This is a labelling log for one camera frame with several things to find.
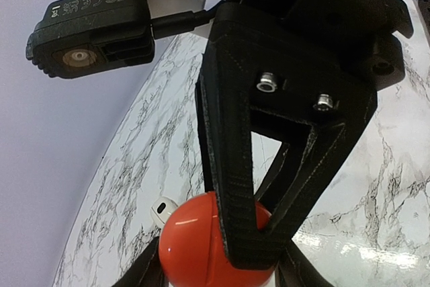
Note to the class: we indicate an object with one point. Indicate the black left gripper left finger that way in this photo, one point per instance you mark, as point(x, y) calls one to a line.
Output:
point(146, 270)

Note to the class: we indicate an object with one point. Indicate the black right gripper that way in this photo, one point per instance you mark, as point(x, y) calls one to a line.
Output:
point(359, 32)

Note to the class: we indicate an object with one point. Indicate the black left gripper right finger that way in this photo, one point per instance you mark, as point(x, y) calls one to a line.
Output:
point(295, 270)

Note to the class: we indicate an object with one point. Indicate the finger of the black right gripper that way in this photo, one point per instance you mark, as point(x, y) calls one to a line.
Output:
point(277, 118)

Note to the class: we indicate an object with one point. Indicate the red round charging case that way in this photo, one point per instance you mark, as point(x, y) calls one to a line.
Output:
point(192, 253)

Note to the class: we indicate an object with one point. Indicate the white earbud charging case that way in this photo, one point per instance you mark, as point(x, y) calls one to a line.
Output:
point(161, 210)

